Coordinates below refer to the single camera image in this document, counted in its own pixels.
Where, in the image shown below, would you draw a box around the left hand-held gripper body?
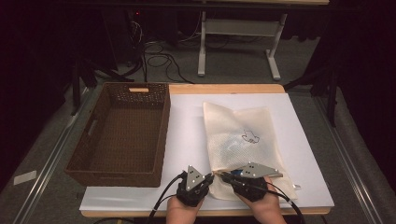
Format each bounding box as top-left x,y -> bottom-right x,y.
176,165 -> 213,208

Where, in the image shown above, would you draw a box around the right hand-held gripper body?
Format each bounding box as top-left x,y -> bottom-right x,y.
229,161 -> 284,203

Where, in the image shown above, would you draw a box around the cream mesh laundry bag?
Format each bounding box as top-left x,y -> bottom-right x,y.
203,101 -> 299,202

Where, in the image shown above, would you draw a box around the brown wicker basket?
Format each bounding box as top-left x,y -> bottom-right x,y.
64,81 -> 172,189

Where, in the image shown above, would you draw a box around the person's left hand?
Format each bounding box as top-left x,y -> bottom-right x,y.
165,194 -> 205,224

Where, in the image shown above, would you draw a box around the person's right hand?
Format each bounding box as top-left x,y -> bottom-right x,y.
234,176 -> 288,224

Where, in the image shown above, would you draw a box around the black metal stand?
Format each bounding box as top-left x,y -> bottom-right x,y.
282,66 -> 341,128
70,58 -> 135,117

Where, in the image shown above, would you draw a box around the dark computer tower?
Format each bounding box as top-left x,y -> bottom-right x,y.
102,8 -> 148,71

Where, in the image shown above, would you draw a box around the white floor tape strip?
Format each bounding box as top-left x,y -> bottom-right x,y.
13,170 -> 37,186

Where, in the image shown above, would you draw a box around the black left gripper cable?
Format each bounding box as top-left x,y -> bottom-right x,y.
148,172 -> 188,224

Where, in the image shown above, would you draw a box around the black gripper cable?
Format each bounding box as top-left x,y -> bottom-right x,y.
148,172 -> 188,224
265,181 -> 308,224

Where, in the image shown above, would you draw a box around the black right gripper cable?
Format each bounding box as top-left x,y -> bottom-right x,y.
265,181 -> 308,224

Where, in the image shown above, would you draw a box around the metal floor rail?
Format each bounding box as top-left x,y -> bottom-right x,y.
312,95 -> 385,224
12,88 -> 96,224

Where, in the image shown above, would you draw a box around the black floor cables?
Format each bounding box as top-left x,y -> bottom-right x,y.
141,39 -> 195,85

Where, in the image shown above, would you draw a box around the white metal desk frame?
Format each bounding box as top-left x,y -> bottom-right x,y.
192,0 -> 331,82

